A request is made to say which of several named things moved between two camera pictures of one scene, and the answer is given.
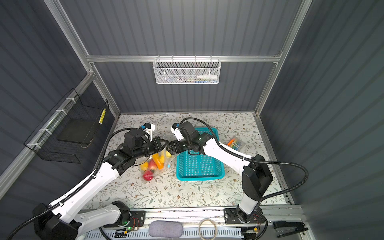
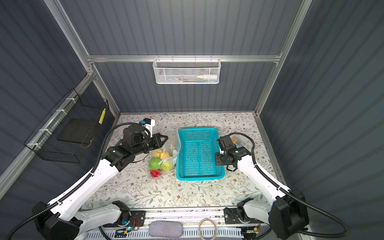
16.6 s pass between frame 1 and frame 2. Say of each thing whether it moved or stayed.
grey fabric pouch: stayed
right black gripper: moved
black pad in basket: stayed
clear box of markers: stayed
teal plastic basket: stayed
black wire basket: stayed
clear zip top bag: moved
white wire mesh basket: stayed
